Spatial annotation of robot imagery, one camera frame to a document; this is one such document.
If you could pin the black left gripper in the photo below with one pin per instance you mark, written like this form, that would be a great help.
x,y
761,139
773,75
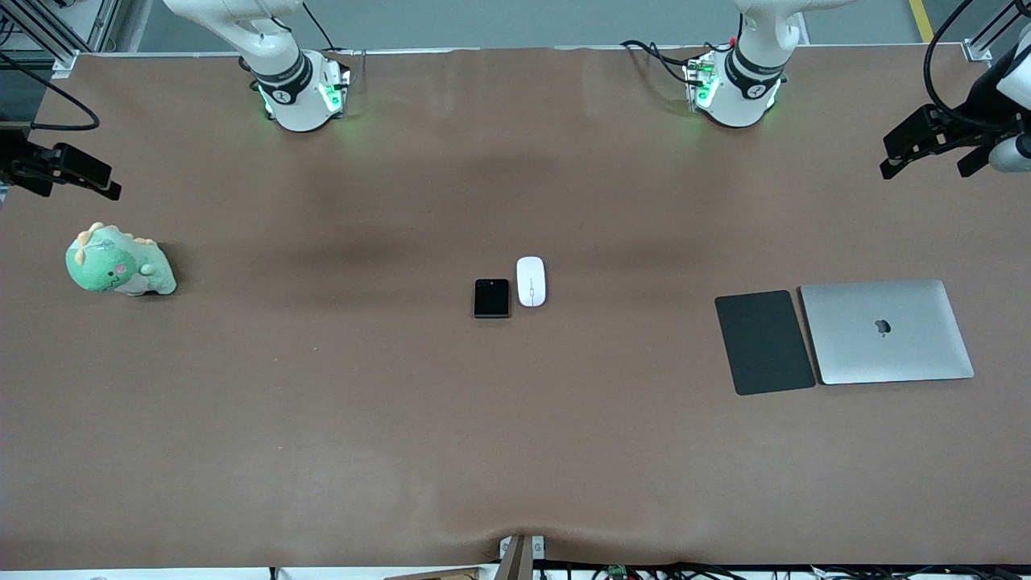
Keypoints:
x,y
977,105

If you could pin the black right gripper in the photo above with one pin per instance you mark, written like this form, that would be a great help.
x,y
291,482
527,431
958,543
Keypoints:
x,y
14,155

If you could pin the white computer mouse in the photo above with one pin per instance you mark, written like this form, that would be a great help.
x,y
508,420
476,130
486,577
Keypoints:
x,y
531,282

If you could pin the black phone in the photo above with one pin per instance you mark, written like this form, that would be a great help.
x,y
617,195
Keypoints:
x,y
491,298

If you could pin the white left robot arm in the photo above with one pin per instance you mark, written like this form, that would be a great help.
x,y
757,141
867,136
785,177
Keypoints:
x,y
745,93

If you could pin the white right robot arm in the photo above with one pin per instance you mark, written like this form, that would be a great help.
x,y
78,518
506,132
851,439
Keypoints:
x,y
294,101

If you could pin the black mouse pad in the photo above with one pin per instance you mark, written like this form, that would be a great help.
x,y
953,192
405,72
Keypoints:
x,y
765,342

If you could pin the green dinosaur plush toy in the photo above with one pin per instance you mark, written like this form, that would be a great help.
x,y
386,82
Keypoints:
x,y
109,266

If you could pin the silver closed laptop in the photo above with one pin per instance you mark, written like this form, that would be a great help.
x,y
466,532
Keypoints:
x,y
886,346

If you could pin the brown table cover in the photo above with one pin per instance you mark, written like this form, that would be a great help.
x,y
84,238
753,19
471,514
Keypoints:
x,y
322,443

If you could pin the aluminium frame profile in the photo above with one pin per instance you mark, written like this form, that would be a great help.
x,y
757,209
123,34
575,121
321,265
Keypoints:
x,y
987,40
56,36

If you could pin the grey table edge bracket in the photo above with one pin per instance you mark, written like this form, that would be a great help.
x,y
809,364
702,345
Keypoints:
x,y
519,556

